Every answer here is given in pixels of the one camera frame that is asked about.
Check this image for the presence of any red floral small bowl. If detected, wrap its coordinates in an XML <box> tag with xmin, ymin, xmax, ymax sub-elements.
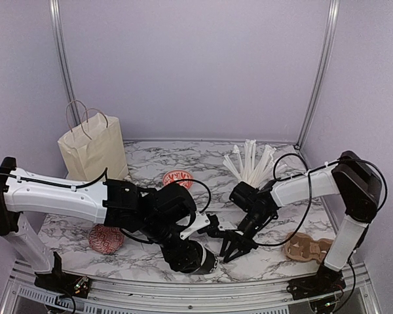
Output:
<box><xmin>162</xmin><ymin>169</ymin><xmax>193</xmax><ymax>189</ymax></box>

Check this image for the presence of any red geometric patterned bowl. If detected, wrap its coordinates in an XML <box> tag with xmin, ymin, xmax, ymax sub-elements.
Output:
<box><xmin>88</xmin><ymin>224</ymin><xmax>124</xmax><ymax>254</ymax></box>

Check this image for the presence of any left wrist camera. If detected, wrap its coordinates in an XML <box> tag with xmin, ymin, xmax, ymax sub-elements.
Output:
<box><xmin>179</xmin><ymin>213</ymin><xmax>219</xmax><ymax>240</ymax></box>

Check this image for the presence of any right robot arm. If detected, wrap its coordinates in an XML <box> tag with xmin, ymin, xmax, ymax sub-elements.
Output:
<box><xmin>220</xmin><ymin>150</ymin><xmax>388</xmax><ymax>293</ymax></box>

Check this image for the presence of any brown cardboard cup carrier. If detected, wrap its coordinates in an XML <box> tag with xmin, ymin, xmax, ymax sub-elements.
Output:
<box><xmin>284</xmin><ymin>232</ymin><xmax>333</xmax><ymax>264</ymax></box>

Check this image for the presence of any black paper coffee cup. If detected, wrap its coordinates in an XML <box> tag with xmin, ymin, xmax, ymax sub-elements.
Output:
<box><xmin>193</xmin><ymin>247</ymin><xmax>218</xmax><ymax>275</ymax></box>

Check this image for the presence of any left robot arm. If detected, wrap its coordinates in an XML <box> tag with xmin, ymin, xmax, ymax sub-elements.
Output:
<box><xmin>0</xmin><ymin>157</ymin><xmax>217</xmax><ymax>291</ymax></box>

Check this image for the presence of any beige paper bag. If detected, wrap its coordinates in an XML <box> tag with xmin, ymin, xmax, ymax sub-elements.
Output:
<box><xmin>58</xmin><ymin>100</ymin><xmax>129</xmax><ymax>181</ymax></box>

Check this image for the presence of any aluminium front rail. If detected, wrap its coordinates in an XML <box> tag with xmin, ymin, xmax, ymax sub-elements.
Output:
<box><xmin>0</xmin><ymin>260</ymin><xmax>382</xmax><ymax>313</ymax></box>

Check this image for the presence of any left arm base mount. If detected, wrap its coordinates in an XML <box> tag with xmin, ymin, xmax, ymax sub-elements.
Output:
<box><xmin>34</xmin><ymin>252</ymin><xmax>91</xmax><ymax>299</ymax></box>

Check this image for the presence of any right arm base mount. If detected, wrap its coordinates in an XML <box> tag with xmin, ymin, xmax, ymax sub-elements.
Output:
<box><xmin>286</xmin><ymin>263</ymin><xmax>346</xmax><ymax>300</ymax></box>

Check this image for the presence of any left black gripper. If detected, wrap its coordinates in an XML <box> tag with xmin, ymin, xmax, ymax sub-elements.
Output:
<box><xmin>141</xmin><ymin>216</ymin><xmax>202</xmax><ymax>273</ymax></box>

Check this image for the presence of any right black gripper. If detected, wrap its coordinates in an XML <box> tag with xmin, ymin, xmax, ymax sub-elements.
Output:
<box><xmin>220</xmin><ymin>209</ymin><xmax>271</xmax><ymax>263</ymax></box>

